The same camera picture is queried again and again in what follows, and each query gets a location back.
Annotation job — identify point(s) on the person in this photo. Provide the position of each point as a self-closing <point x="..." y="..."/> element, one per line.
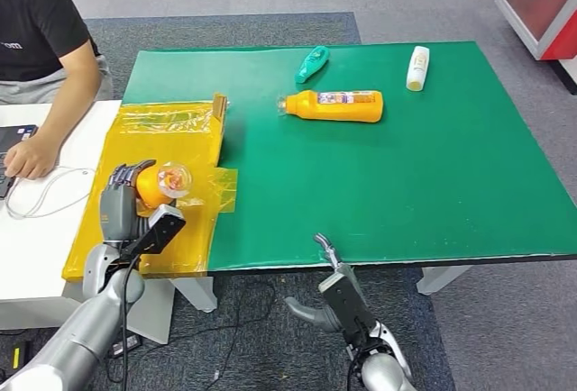
<point x="32" y="18"/>

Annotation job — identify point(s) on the brown cardboard strip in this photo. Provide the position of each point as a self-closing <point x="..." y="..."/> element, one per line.
<point x="220" y="109"/>

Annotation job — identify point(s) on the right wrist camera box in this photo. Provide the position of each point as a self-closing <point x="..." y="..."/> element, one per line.
<point x="347" y="308"/>

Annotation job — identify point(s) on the red and white cabinet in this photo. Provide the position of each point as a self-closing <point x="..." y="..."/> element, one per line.
<point x="541" y="0"/>

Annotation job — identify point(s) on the white table leg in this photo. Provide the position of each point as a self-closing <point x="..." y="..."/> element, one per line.
<point x="200" y="296"/>
<point x="439" y="280"/>

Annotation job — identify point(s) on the orange bottle with clear cap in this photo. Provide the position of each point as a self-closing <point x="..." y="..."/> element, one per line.
<point x="334" y="110"/>
<point x="153" y="188"/>

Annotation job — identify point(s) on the teal plastic bottle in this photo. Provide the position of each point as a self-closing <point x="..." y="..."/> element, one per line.
<point x="312" y="63"/>

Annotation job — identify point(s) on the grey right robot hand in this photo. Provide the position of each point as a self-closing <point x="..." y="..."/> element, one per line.
<point x="311" y="316"/>

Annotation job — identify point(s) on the black power brick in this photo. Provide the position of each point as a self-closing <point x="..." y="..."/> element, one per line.
<point x="127" y="344"/>

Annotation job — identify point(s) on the black adapter with yellow label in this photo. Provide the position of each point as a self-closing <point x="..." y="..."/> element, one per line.
<point x="16" y="359"/>

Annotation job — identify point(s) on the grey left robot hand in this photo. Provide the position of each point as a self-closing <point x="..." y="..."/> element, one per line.
<point x="117" y="212"/>

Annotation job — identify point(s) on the black laptop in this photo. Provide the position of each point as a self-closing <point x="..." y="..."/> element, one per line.
<point x="9" y="148"/>

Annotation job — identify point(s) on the green table mat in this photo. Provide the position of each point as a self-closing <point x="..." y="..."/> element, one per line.
<point x="451" y="155"/>

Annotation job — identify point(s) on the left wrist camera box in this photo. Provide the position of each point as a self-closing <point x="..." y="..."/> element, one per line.
<point x="158" y="230"/>

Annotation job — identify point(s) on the white table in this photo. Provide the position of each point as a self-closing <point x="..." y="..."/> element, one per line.
<point x="36" y="257"/>

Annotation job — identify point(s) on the person's forearm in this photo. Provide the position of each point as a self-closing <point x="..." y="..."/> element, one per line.
<point x="74" y="90"/>

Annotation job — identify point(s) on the person's hand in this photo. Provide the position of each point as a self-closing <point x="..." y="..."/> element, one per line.
<point x="29" y="158"/>

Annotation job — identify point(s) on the white plastic bottle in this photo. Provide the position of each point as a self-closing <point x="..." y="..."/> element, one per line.
<point x="417" y="68"/>

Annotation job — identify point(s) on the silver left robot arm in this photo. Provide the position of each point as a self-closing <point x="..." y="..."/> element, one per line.
<point x="76" y="334"/>

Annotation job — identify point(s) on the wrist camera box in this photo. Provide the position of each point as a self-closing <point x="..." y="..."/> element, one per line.
<point x="347" y="308"/>
<point x="158" y="230"/>

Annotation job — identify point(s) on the yellow plastic sheet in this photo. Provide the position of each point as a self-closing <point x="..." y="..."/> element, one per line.
<point x="149" y="137"/>

